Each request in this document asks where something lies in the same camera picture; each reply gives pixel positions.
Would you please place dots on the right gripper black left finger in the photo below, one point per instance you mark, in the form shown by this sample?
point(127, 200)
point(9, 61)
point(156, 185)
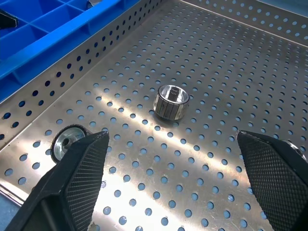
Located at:
point(79, 173)

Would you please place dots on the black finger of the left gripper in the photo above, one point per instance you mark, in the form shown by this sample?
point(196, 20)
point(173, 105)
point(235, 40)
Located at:
point(7, 20)

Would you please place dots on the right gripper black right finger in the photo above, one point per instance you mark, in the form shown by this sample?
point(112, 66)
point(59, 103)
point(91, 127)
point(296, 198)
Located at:
point(276, 178)

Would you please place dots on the blue compartment tray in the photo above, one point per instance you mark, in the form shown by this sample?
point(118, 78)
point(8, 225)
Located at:
point(60, 36)

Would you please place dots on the perforated metal tray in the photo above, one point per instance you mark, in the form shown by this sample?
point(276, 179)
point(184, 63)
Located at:
point(192, 60)

